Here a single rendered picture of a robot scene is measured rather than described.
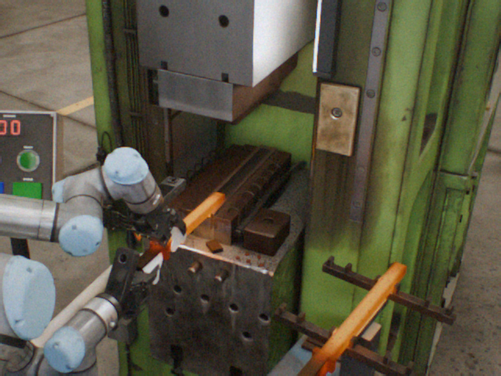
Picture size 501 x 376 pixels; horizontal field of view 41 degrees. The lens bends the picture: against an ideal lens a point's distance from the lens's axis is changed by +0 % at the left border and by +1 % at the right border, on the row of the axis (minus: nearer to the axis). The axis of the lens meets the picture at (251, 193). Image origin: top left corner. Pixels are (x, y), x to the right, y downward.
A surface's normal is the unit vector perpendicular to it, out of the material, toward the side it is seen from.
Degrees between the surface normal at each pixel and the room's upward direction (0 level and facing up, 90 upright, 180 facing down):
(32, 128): 60
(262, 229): 0
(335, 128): 90
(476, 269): 0
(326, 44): 90
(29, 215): 49
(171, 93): 90
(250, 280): 90
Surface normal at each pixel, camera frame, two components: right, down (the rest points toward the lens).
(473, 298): 0.03, -0.86
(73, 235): 0.18, 0.51
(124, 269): -0.33, -0.10
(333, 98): -0.42, 0.46
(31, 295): 0.98, 0.06
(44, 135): 0.02, 0.01
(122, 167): -0.18, -0.54
